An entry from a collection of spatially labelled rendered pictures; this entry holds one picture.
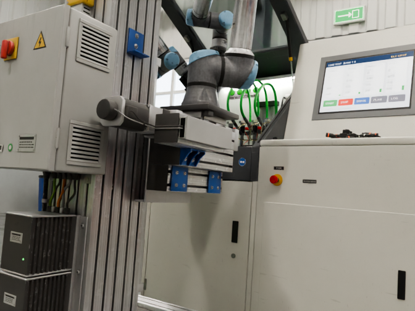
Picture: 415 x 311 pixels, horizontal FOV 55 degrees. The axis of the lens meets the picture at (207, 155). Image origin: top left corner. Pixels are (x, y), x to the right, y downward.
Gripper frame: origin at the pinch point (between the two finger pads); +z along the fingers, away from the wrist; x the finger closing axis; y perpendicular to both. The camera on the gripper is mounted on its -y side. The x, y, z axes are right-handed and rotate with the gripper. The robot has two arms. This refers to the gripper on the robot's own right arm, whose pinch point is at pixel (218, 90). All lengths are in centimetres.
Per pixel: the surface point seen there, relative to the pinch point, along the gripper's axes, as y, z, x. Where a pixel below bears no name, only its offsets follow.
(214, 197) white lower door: -3, 53, 0
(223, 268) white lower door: -3, 86, 7
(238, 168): -2.9, 38.3, 12.2
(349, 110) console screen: -29, 8, 55
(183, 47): -395, -213, -391
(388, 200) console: -3, 48, 79
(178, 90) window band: -390, -130, -391
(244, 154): -2.9, 31.5, 15.5
